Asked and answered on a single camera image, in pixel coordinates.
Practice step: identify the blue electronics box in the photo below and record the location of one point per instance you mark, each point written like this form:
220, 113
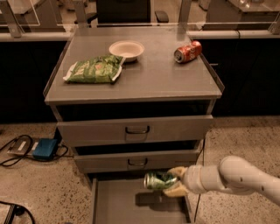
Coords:
45, 149

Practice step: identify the silver flat device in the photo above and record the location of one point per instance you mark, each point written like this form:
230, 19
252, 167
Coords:
23, 146

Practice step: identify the grey middle drawer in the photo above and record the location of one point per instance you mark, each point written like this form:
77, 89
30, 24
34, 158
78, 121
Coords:
136, 156

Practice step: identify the grey top drawer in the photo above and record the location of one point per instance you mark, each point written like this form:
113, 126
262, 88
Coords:
135, 130

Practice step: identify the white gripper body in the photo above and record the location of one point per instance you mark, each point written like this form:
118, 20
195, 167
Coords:
191, 178

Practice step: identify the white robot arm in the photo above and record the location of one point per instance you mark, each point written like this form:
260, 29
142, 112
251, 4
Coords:
232, 175

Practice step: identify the green soda can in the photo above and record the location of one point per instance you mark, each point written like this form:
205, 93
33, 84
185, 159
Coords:
157, 180

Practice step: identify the green chip bag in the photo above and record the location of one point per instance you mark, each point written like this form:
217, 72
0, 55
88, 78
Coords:
97, 70

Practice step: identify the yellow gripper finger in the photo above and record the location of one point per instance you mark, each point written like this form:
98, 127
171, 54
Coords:
178, 171
177, 190

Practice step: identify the grey drawer cabinet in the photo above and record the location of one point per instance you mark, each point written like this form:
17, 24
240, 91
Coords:
153, 86

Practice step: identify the black object bottom left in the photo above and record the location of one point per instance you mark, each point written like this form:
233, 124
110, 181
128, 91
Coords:
16, 210

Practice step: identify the grey drawer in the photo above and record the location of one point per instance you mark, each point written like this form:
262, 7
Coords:
135, 130
126, 201
136, 156

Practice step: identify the orange soda can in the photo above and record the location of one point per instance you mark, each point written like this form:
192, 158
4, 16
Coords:
188, 52

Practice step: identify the grey bottom drawer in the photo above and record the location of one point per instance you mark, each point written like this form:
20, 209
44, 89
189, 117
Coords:
126, 201

